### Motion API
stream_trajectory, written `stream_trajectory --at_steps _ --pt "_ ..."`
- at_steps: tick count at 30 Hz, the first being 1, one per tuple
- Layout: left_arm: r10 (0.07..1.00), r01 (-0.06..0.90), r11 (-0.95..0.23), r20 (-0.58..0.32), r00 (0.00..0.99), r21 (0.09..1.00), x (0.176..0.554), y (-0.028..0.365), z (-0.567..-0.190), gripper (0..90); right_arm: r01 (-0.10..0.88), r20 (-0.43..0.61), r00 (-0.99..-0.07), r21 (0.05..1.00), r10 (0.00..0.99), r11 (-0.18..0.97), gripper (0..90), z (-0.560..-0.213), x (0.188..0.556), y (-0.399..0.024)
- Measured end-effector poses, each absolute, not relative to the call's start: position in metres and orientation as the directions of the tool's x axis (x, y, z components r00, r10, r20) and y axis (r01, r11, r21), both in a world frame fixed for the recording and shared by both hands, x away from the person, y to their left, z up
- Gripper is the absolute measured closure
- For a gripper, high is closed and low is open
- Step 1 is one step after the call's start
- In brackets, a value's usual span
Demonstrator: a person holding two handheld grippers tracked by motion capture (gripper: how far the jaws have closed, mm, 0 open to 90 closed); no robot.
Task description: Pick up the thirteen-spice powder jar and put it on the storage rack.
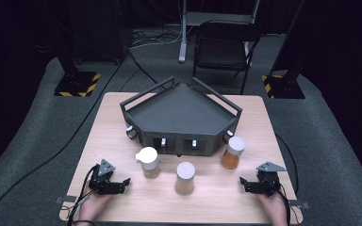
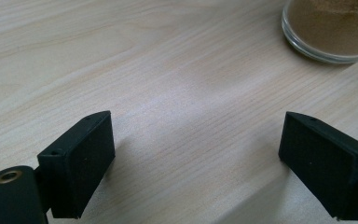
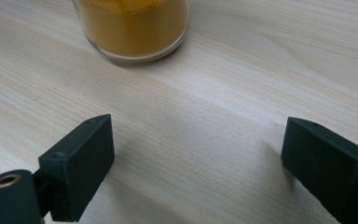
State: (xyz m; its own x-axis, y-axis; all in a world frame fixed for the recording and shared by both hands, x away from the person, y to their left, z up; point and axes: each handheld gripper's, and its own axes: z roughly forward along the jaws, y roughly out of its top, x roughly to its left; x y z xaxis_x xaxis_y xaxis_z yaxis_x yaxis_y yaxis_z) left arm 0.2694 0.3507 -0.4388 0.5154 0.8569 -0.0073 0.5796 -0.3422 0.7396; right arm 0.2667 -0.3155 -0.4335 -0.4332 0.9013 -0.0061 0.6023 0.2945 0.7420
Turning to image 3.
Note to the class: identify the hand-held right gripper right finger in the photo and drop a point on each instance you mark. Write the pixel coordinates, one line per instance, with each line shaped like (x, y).
(326, 168)

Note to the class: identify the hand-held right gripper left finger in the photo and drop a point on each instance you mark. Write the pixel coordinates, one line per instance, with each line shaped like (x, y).
(77, 168)

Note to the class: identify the spice jar with tan powder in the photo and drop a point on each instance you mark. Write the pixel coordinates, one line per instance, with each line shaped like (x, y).
(136, 31)

